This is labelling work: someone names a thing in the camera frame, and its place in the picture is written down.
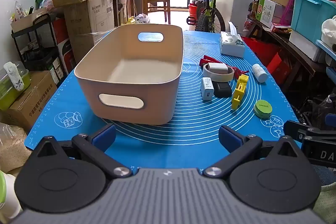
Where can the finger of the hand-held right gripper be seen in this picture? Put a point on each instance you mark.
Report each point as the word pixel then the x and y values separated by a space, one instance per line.
pixel 331 119
pixel 296 128

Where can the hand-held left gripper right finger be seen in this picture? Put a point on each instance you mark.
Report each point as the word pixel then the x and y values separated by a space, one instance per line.
pixel 229 138

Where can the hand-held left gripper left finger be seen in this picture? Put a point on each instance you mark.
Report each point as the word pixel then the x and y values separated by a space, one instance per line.
pixel 105 136

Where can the green round tin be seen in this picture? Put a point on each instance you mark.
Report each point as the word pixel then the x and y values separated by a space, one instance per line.
pixel 263 107

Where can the beige plastic storage bin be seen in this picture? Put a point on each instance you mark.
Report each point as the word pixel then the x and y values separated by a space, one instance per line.
pixel 126 98

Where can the yellow plastic toy block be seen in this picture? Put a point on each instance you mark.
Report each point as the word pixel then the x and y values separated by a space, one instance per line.
pixel 239 91

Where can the white charger plug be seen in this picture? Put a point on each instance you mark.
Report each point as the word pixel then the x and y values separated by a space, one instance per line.
pixel 206 87

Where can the white pill bottle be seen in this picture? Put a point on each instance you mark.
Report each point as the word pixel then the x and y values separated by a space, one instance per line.
pixel 260 73

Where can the masking tape roll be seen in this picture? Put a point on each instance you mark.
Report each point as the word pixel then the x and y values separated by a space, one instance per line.
pixel 210 75

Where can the small white rectangular box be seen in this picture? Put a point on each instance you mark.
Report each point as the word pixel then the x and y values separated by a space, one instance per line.
pixel 219 68

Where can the red plastic clip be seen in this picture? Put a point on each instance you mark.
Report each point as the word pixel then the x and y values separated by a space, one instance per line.
pixel 207 60

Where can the black plastic bag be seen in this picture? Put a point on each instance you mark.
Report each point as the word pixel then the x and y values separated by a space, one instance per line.
pixel 320 108

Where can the blue silicone baking mat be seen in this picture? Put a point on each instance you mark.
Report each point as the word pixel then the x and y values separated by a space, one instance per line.
pixel 189 113

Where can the pale green knit cloth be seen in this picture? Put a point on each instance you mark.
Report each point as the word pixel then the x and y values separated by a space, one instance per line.
pixel 326 205

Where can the red gift bag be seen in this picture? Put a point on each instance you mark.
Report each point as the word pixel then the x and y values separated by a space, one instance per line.
pixel 275 66

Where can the light blue shelf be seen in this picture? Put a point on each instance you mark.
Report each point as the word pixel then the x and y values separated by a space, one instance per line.
pixel 326 48

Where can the dark wooden rack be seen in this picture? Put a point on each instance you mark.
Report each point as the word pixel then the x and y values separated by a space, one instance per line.
pixel 288 52

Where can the white foam box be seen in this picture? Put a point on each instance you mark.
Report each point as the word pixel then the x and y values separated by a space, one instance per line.
pixel 304 44

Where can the brown shipping carton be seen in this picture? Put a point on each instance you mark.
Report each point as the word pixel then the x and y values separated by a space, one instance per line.
pixel 31 98

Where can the white crumpled cloth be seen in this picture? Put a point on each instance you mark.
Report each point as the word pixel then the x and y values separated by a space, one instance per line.
pixel 329 29

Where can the red white appliance box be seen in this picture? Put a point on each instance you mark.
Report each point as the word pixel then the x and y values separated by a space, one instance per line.
pixel 65 53

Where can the patterned tissue box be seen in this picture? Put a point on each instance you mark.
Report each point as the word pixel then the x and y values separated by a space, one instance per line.
pixel 232 45

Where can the clear bag of grain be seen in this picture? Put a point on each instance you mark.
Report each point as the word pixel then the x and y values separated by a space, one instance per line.
pixel 10 145

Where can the teal plastic storage crate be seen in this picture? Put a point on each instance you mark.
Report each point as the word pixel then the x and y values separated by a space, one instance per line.
pixel 309 16

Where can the green lidded food container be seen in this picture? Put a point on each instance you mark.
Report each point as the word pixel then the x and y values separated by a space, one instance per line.
pixel 8 94

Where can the black trolley cart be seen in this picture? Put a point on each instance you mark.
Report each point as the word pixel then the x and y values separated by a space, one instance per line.
pixel 34 56

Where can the white patterned cloth roll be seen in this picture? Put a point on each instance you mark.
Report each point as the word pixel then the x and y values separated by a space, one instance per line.
pixel 14 77

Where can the pink flat package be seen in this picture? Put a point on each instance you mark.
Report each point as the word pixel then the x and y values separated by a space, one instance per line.
pixel 290 8

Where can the large taped cardboard box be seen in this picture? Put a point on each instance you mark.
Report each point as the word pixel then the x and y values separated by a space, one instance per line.
pixel 89 19

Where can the green white printed carton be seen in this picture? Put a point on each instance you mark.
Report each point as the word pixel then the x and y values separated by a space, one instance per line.
pixel 267 11

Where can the white floor bag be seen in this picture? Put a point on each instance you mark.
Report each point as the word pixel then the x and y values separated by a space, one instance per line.
pixel 141 18

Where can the green black bicycle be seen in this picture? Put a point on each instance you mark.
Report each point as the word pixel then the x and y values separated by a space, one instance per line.
pixel 207 16

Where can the red plastic bucket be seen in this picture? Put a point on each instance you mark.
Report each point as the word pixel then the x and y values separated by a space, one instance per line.
pixel 193 10

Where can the white chest freezer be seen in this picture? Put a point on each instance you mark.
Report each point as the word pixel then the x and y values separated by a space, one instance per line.
pixel 236 3

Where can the shallow cardboard tray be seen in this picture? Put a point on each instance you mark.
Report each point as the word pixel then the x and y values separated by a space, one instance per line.
pixel 26 20

